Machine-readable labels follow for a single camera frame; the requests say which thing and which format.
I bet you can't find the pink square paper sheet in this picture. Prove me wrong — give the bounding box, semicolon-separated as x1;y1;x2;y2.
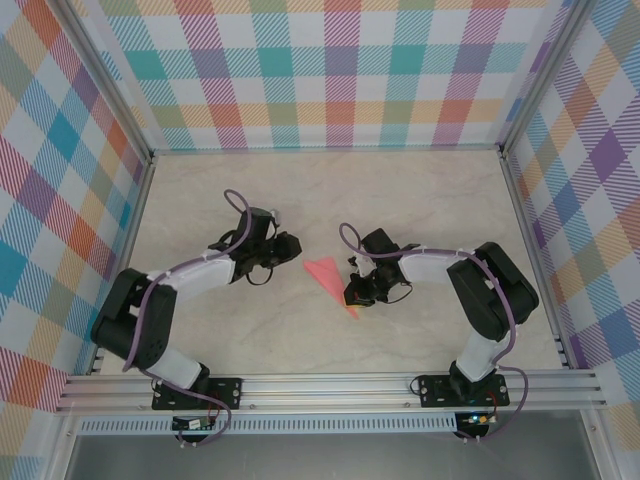
302;256;362;321

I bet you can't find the grey metal panel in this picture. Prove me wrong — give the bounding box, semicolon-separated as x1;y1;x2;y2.
64;430;601;480

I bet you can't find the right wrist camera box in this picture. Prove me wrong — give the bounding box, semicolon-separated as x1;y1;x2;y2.
348;253;375;277

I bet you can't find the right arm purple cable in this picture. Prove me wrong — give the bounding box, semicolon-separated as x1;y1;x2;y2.
338;222;531;444

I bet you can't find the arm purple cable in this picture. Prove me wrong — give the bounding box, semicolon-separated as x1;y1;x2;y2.
122;188;252;448
338;222;531;444

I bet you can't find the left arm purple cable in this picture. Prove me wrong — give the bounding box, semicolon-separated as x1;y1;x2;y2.
122;188;252;448

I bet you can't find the thin aluminium wall rail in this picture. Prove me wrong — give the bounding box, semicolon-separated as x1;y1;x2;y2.
149;143;506;155

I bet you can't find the long aluminium mounting rail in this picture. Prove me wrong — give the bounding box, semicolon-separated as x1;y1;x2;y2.
55;369;607;414

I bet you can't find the thin black wire loop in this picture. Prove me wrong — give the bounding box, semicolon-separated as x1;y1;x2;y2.
409;372;446;397

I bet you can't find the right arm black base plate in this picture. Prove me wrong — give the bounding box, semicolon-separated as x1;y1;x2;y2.
418;375;511;408

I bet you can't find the slotted grey cable duct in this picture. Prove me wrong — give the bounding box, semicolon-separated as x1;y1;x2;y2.
78;412;459;435

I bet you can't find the aluminium table side rail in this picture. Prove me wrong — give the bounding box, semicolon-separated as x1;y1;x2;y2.
499;151;574;370
88;152;157;376

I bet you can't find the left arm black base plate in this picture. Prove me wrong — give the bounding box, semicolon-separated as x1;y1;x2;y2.
151;378;243;411

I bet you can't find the aluminium frame post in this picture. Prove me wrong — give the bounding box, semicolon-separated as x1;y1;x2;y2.
499;0;591;159
52;0;155;166

